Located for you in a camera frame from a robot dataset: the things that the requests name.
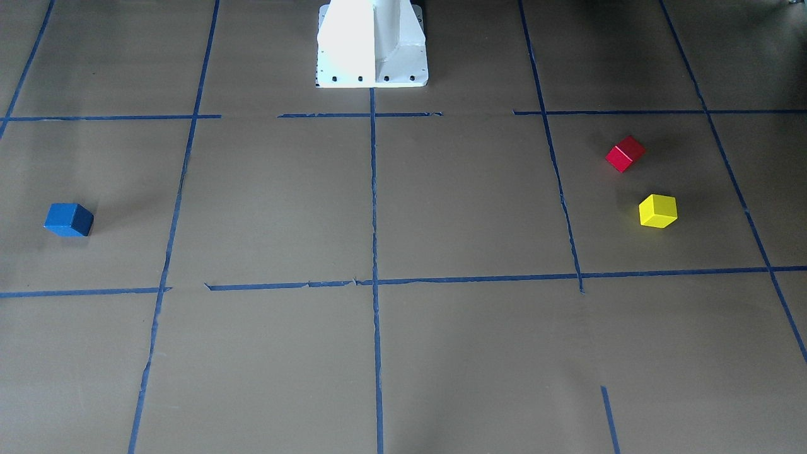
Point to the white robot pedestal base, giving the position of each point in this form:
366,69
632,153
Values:
368,44

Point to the red wooden cube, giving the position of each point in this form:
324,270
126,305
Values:
625,153

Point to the blue wooden cube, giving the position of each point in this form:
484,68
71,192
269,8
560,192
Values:
68,219

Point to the yellow wooden cube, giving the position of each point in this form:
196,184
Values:
657,211

